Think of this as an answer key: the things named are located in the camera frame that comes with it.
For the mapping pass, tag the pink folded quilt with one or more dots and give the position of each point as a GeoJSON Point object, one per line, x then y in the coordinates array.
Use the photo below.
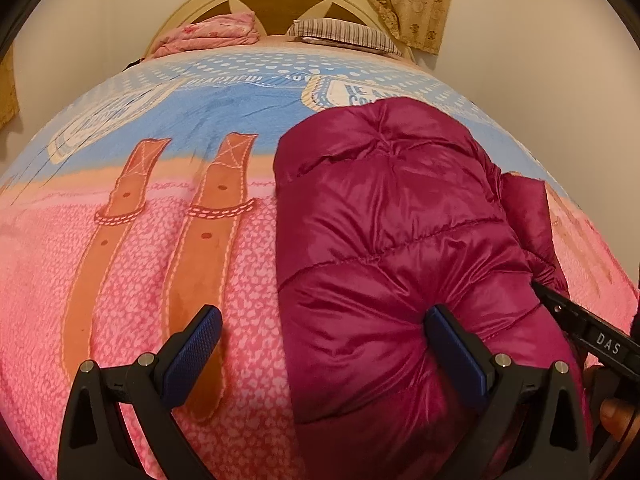
{"type": "Point", "coordinates": [210, 30]}

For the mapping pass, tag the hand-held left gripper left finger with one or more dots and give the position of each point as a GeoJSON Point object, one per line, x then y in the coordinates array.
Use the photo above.
{"type": "Point", "coordinates": [192, 350]}

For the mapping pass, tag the striped pillow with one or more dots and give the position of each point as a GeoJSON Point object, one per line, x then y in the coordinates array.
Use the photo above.
{"type": "Point", "coordinates": [345, 30]}

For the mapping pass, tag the person's right hand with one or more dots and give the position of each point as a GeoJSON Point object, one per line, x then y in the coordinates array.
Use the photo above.
{"type": "Point", "coordinates": [614, 416]}

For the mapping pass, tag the magenta down jacket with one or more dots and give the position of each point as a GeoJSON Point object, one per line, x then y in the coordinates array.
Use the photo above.
{"type": "Point", "coordinates": [400, 210]}

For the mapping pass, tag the beige floral curtain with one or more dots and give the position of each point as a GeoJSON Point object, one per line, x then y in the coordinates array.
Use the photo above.
{"type": "Point", "coordinates": [420, 5]}
{"type": "Point", "coordinates": [6, 95]}

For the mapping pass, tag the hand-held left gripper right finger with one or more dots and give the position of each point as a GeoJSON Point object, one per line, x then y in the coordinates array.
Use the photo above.
{"type": "Point", "coordinates": [457, 355]}

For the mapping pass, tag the cream wooden bed headboard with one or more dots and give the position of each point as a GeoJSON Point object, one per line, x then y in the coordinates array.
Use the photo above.
{"type": "Point", "coordinates": [200, 0]}

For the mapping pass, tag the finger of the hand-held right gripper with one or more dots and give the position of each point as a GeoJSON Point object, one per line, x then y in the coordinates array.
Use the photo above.
{"type": "Point", "coordinates": [600, 337]}

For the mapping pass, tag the printed blue pink blanket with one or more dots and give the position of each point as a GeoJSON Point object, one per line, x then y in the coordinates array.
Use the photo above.
{"type": "Point", "coordinates": [150, 110]}

